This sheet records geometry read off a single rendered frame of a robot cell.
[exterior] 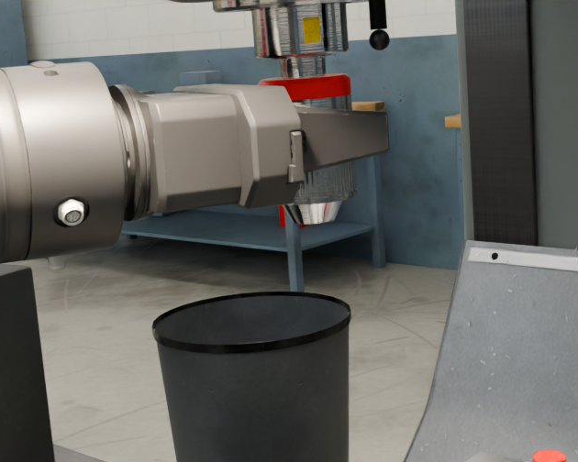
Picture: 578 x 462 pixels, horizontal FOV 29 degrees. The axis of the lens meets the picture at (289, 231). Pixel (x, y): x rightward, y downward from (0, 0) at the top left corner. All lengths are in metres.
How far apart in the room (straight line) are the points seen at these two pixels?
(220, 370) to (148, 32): 4.91
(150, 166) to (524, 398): 0.48
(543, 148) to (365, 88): 5.04
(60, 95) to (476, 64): 0.51
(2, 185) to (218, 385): 2.00
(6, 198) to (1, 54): 7.46
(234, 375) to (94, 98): 1.97
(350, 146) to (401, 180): 5.33
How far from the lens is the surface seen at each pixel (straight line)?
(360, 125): 0.54
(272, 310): 2.85
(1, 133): 0.48
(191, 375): 2.49
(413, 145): 5.80
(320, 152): 0.53
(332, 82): 0.55
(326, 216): 0.56
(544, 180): 0.92
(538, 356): 0.91
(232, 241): 5.72
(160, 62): 7.10
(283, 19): 0.54
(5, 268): 0.88
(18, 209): 0.48
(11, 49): 7.98
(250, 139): 0.49
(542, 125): 0.92
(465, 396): 0.94
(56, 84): 0.50
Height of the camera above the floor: 1.29
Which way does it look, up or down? 10 degrees down
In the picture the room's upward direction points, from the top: 4 degrees counter-clockwise
